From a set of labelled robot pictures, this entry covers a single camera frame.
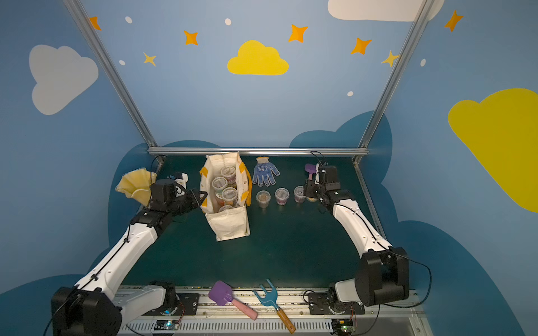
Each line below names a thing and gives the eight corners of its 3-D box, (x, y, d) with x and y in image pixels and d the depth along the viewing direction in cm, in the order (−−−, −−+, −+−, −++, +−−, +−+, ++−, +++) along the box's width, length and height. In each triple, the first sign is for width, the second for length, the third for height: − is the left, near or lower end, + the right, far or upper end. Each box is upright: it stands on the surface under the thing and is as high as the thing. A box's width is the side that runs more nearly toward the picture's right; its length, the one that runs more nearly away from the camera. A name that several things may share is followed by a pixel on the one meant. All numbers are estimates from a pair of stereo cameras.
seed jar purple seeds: (275, 205, 104) (275, 198, 99) (274, 195, 108) (275, 187, 103) (288, 205, 104) (289, 198, 99) (288, 195, 108) (289, 188, 103)
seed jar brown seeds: (258, 209, 103) (258, 201, 97) (256, 199, 107) (255, 191, 101) (271, 206, 104) (271, 198, 99) (268, 197, 108) (268, 188, 102)
